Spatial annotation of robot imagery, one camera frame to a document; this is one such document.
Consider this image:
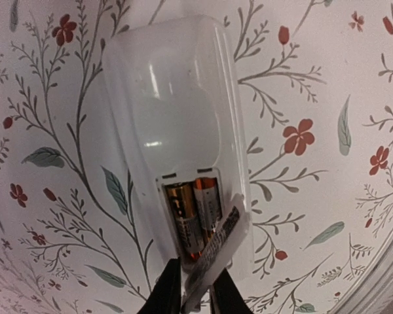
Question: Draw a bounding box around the white remote control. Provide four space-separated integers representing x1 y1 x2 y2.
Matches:
102 15 251 272

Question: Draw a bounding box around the floral patterned table mat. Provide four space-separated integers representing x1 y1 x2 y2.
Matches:
0 1 393 313

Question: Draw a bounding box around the gold battery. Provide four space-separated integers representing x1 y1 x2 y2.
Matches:
165 183 205 262
193 177 222 244

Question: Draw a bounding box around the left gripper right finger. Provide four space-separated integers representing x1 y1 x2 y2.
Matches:
210 268 252 314

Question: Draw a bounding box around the white remote battery cover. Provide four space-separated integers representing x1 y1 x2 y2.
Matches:
181 194 250 313

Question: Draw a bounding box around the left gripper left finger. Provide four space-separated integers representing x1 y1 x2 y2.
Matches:
138 258 181 314

